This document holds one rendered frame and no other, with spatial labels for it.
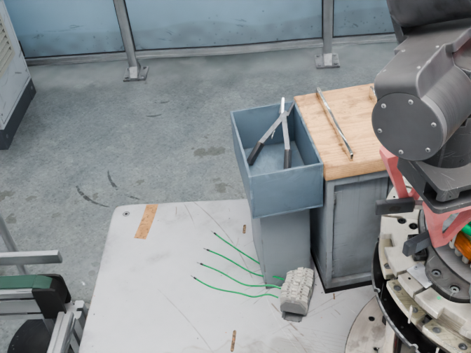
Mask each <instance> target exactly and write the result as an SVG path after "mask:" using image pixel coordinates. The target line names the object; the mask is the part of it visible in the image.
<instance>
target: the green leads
mask: <svg viewBox="0 0 471 353"><path fill-rule="evenodd" d="M211 231H212V230H211ZM212 232H213V231H212ZM213 233H214V232H213ZM214 234H215V235H216V236H217V237H219V238H220V239H222V240H223V241H225V242H226V243H227V244H229V245H231V246H232V247H233V248H234V249H236V250H238V251H239V252H240V253H242V254H244V255H245V256H246V257H248V258H250V259H252V260H253V261H255V262H256V263H258V264H259V265H260V263H259V262H258V261H256V260H255V259H253V258H252V257H250V256H248V255H247V254H245V253H244V252H242V251H241V250H239V249H238V248H236V247H235V246H233V245H232V244H230V243H229V242H227V241H226V240H225V239H223V238H222V237H220V236H219V235H218V234H216V233H214ZM204 249H206V248H204ZM206 250H207V251H210V252H212V253H214V254H217V255H219V256H221V257H223V258H225V259H227V260H229V261H230V262H232V263H235V264H236V265H238V266H239V267H241V268H242V269H244V270H246V271H248V272H250V273H252V274H254V275H258V276H260V277H263V275H260V274H257V273H255V272H252V271H250V270H248V269H246V268H244V267H243V266H241V265H239V264H237V263H236V262H234V261H232V260H231V259H229V258H227V257H225V256H223V255H221V254H218V253H217V252H214V251H211V250H210V249H206ZM197 263H199V262H197ZM199 264H201V265H203V266H205V267H208V268H211V269H213V270H216V271H217V272H220V273H221V274H223V275H226V276H227V277H229V278H231V279H232V280H234V281H236V282H237V283H239V284H242V285H245V286H255V287H263V286H273V287H275V288H278V289H281V287H279V286H276V285H272V284H265V285H249V284H244V283H242V282H239V281H238V280H236V279H234V278H232V277H230V276H229V275H227V274H225V273H224V272H222V271H220V270H218V269H215V268H212V267H210V266H208V265H205V264H203V263H199ZM191 276H192V275H191ZM192 277H193V278H194V279H196V280H197V281H199V282H200V283H202V284H204V285H206V286H208V287H210V288H213V289H216V290H220V291H226V292H231V293H238V294H241V295H244V296H248V297H251V298H258V297H261V296H273V297H275V298H278V296H275V295H273V294H270V293H265V294H261V295H258V296H250V295H247V294H245V293H241V292H237V291H229V290H225V289H219V288H216V287H213V286H210V285H208V284H206V283H204V282H202V281H200V280H199V279H197V278H196V277H194V276H192ZM273 277H274V278H278V279H281V280H284V279H283V278H281V277H277V276H273Z"/></svg>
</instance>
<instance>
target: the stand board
mask: <svg viewBox="0 0 471 353"><path fill-rule="evenodd" d="M369 86H373V87H374V83H370V84H366V85H359V86H354V87H349V88H341V89H337V90H329V91H324V92H322V94H323V95H324V97H325V99H326V101H327V103H328V105H329V107H330V109H331V111H332V113H333V114H334V117H335V119H336V121H337V123H338V124H339V127H340V128H341V131H342V132H343V134H344V136H345V138H346V140H347V142H348V144H349V146H350V148H351V150H352V152H353V161H349V159H348V156H347V155H346V152H345V151H344V149H343V147H342V145H341V142H340V141H339V138H338V137H337V135H336V133H335V131H334V128H333V127H332V124H331V123H330V121H329V119H328V117H327V114H326V113H325V110H324V109H323V107H322V105H321V103H320V100H319V99H318V96H317V95H316V93H313V94H308V95H300V96H296V97H294V100H295V101H296V104H297V106H298V108H299V110H300V112H301V115H302V117H303V119H304V121H305V124H306V126H307V128H308V131H309V132H310V135H311V137H312V139H313V142H314V144H315V146H316V149H317V150H318V153H319V155H320V157H321V159H322V162H323V164H324V165H323V176H324V178H325V180H326V181H329V180H333V179H340V178H344V177H352V176H356V175H361V174H368V173H372V172H379V171H383V170H387V169H386V168H385V165H384V163H383V160H382V158H381V155H380V153H379V149H380V147H381V146H382V144H381V143H380V141H379V140H378V139H377V137H376V135H375V133H374V130H373V127H372V124H371V114H372V110H373V108H374V106H375V105H374V103H373V102H372V100H371V98H370V97H369Z"/></svg>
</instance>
